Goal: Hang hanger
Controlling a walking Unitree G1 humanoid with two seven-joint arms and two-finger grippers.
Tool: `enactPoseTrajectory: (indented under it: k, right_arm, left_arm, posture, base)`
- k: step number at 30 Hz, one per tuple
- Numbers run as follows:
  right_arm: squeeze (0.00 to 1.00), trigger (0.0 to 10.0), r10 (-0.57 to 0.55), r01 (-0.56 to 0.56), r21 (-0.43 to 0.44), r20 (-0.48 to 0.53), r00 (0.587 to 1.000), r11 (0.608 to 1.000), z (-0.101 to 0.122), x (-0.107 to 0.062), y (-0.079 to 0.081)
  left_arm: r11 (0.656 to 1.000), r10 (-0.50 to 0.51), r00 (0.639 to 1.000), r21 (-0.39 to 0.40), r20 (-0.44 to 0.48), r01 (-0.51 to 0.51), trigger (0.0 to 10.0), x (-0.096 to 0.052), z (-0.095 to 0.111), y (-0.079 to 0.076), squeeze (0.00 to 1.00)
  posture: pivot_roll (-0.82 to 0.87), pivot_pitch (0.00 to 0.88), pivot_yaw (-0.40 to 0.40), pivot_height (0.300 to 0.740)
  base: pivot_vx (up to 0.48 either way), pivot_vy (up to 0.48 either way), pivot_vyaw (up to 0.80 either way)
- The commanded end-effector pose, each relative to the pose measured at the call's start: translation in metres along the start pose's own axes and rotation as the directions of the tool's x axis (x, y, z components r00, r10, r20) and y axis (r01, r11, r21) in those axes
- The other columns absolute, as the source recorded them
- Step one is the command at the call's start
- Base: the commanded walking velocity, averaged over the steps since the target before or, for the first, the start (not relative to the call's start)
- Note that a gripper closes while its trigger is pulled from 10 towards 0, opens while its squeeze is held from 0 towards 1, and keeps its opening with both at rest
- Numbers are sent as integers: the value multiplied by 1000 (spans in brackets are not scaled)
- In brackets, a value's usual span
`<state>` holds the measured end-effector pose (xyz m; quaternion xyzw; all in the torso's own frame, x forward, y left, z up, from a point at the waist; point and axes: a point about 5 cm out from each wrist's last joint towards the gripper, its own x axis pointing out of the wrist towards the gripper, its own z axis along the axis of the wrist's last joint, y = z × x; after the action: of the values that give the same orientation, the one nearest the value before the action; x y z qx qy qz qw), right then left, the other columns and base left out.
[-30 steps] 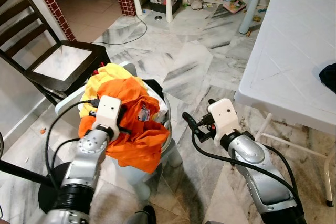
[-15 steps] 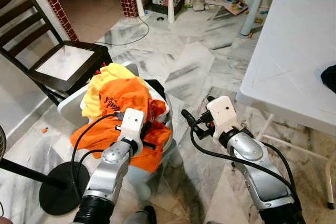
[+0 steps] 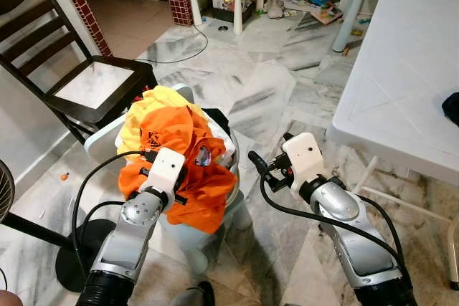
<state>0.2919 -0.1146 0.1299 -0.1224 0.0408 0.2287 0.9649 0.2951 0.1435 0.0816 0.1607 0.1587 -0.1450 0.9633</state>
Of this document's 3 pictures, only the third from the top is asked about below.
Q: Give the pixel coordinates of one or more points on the black standing fan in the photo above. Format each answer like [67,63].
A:
[79,263]

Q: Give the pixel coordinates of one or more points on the black cloth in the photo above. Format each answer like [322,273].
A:
[217,121]

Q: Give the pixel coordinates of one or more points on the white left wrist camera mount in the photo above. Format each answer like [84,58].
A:
[166,170]

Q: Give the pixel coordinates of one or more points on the orange shirt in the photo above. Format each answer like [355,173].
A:
[208,191]

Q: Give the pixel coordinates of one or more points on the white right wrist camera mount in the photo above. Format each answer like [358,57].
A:
[305,159]

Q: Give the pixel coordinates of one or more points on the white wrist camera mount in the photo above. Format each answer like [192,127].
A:
[166,170]
[305,159]

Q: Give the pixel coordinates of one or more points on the pale plastic laundry basket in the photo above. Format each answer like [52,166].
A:
[193,241]

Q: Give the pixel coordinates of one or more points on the yellow garment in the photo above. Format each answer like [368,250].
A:
[158,102]

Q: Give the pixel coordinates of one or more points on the dark navy garment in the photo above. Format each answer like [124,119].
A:
[452,109]

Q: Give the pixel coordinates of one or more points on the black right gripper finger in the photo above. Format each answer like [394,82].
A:
[261,165]

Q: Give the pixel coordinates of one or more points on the dark wooden chair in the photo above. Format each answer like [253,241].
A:
[93,114]

